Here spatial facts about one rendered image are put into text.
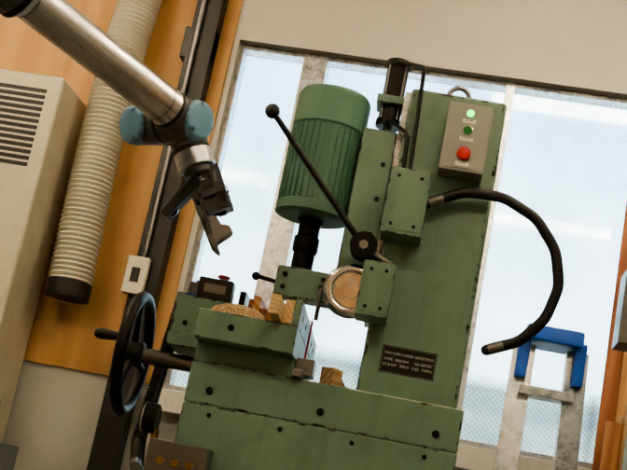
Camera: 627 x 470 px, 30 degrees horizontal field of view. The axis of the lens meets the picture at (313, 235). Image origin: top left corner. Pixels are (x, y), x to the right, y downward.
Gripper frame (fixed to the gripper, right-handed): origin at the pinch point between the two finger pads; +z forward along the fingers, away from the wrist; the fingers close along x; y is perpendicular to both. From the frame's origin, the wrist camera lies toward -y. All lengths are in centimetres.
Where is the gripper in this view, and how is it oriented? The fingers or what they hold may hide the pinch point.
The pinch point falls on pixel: (214, 251)
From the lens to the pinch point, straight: 275.0
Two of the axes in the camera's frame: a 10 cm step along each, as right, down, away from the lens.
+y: 9.5, -3.2, 0.1
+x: 0.6, 2.1, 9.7
